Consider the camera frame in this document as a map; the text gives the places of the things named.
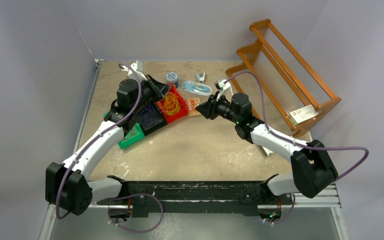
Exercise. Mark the black plastic bin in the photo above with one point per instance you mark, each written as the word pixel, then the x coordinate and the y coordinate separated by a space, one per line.
pixel 151 118

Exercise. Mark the wooden rack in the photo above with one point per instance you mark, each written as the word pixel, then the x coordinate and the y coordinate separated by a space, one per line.
pixel 288 81

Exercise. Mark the small round tin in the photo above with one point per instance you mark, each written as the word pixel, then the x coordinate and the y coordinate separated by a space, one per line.
pixel 172 77

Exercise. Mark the green plastic bin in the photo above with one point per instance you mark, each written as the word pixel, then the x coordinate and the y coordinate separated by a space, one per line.
pixel 133 136

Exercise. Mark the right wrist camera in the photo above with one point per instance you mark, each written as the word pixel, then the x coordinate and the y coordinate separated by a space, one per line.
pixel 223 86

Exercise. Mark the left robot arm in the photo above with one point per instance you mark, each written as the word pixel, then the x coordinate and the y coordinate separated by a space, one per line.
pixel 67 184

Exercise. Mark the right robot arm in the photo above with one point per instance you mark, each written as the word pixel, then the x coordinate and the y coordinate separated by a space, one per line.
pixel 312 168

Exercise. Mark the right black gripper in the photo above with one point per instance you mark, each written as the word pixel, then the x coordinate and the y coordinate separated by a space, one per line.
pixel 207 109

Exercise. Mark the red plastic bin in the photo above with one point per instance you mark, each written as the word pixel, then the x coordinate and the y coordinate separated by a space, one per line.
pixel 173 106

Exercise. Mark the white rectangular block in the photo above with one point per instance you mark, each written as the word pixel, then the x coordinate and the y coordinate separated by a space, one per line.
pixel 267 152

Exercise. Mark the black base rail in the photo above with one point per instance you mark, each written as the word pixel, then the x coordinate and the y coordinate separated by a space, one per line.
pixel 249 198

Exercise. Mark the white small box on rack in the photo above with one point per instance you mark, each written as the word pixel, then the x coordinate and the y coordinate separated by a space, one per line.
pixel 302 114

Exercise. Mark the orange spiral notebook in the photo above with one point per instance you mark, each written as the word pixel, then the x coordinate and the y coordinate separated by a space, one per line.
pixel 191 104

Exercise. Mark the blue correction tape package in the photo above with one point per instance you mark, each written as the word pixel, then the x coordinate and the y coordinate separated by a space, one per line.
pixel 196 88

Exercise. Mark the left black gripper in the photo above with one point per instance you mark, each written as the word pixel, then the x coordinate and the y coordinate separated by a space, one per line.
pixel 158 89

